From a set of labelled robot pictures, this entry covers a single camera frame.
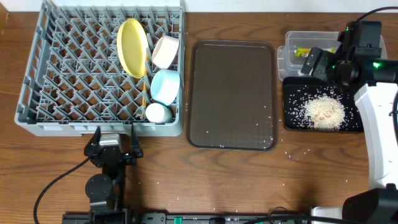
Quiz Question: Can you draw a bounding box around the cream plastic cup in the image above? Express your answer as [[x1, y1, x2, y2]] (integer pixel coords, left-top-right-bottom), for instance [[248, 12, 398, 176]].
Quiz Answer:
[[146, 103, 172, 124]]

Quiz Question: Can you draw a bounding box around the clear plastic bin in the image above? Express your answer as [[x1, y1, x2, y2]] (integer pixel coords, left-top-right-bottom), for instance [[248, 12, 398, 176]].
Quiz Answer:
[[277, 30, 388, 82]]

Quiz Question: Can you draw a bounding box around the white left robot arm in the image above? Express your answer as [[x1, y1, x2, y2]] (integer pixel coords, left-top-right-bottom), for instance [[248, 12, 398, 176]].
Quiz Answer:
[[84, 128, 144, 223]]

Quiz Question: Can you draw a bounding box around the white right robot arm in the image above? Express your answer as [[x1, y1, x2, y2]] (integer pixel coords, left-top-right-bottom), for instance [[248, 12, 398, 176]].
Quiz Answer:
[[301, 19, 397, 223]]

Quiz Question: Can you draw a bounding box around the black waste tray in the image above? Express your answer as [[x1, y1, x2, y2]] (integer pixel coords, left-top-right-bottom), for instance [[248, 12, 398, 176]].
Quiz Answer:
[[282, 77, 363, 133]]

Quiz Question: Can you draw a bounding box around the dark brown serving tray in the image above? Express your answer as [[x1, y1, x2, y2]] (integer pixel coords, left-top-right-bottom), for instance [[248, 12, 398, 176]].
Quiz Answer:
[[187, 40, 278, 151]]

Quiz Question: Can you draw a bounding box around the yellow plate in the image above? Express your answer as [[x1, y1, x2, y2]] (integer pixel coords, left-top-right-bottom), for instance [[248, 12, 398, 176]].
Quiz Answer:
[[116, 19, 149, 78]]

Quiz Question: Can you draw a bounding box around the wooden chopstick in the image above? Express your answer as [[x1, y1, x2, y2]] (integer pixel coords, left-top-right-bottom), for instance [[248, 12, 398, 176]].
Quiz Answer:
[[141, 75, 147, 120], [144, 47, 150, 77]]

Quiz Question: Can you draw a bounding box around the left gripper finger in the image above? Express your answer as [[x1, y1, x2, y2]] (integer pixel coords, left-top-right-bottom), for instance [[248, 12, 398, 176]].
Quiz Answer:
[[131, 124, 144, 158], [84, 127, 101, 157]]

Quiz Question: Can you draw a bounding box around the pink bowl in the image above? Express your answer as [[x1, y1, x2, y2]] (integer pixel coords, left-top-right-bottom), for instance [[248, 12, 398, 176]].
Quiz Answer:
[[152, 35, 179, 69]]

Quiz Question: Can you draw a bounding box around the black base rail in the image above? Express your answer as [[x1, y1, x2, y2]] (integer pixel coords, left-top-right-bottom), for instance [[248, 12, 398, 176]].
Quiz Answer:
[[61, 212, 343, 224]]

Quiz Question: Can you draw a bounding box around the light blue bowl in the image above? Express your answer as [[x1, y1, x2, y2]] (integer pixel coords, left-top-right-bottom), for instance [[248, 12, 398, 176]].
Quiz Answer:
[[150, 70, 180, 106]]

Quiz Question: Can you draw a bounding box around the pile of rice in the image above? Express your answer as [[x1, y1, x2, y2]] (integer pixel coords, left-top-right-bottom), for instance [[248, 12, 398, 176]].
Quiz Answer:
[[303, 96, 345, 131]]

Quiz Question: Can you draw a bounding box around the grey dish rack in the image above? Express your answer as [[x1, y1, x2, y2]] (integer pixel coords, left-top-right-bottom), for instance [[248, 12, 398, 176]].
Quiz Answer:
[[14, 1, 185, 137]]

